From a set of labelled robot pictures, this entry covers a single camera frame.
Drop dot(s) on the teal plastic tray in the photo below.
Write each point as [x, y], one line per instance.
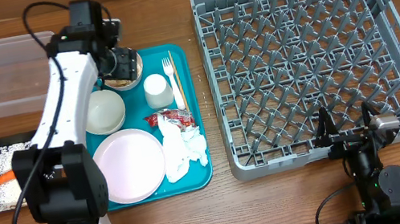
[195, 171]

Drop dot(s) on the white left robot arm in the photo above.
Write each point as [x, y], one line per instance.
[59, 180]

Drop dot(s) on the orange carrot piece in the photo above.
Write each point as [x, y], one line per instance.
[5, 177]

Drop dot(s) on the white tissue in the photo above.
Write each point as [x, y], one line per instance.
[181, 147]

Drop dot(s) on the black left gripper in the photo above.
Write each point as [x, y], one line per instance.
[127, 67]

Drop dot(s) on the white cup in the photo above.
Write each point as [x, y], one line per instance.
[158, 92]

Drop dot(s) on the pink bowl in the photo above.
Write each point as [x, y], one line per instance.
[122, 85]

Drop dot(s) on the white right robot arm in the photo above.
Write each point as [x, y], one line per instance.
[378, 185]

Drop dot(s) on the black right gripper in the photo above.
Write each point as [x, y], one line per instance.
[344, 142]

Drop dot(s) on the white bowl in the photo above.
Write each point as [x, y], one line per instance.
[106, 112]

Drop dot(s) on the red snack wrapper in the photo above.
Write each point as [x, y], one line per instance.
[182, 118]

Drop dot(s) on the wooden chopstick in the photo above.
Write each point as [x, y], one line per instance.
[175, 71]

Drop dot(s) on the large pink plate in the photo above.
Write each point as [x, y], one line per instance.
[133, 163]

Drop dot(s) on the white plastic fork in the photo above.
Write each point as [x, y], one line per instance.
[177, 94]

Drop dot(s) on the grey dishwasher rack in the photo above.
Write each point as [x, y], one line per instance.
[272, 64]

